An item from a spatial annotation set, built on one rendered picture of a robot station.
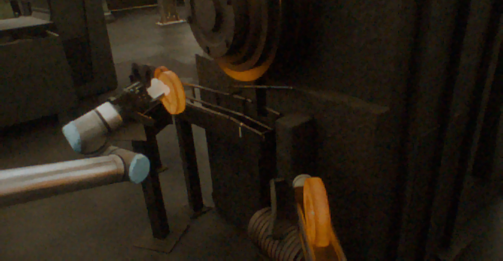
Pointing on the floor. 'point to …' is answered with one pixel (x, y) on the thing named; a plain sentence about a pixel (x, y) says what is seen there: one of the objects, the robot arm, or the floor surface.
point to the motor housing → (259, 235)
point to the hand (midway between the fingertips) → (170, 87)
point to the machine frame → (377, 111)
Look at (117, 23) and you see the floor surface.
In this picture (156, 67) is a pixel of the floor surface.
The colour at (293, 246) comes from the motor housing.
